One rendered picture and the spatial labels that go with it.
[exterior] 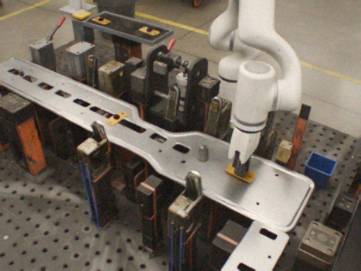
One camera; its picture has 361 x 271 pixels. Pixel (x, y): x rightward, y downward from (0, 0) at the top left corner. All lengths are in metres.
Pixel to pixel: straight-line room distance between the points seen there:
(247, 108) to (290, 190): 0.30
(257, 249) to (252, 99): 0.36
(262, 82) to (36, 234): 0.92
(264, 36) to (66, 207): 0.92
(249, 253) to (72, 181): 0.83
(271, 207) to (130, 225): 0.53
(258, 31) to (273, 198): 0.44
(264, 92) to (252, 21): 0.17
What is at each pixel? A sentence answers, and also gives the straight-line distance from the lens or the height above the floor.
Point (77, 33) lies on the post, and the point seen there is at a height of 1.08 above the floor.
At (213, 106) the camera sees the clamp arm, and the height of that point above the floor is 1.08.
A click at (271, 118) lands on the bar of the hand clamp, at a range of 1.11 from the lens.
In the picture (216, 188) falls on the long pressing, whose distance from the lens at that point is 1.04.
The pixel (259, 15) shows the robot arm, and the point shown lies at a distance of 0.93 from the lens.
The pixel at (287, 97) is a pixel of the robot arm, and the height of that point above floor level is 1.29.
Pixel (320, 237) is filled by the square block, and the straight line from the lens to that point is 0.92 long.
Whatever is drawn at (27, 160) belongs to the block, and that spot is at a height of 0.80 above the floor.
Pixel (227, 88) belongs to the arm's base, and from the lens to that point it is 1.57.
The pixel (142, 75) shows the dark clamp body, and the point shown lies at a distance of 1.36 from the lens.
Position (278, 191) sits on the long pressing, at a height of 1.00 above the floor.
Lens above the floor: 1.76
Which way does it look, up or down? 40 degrees down
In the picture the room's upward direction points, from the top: 1 degrees clockwise
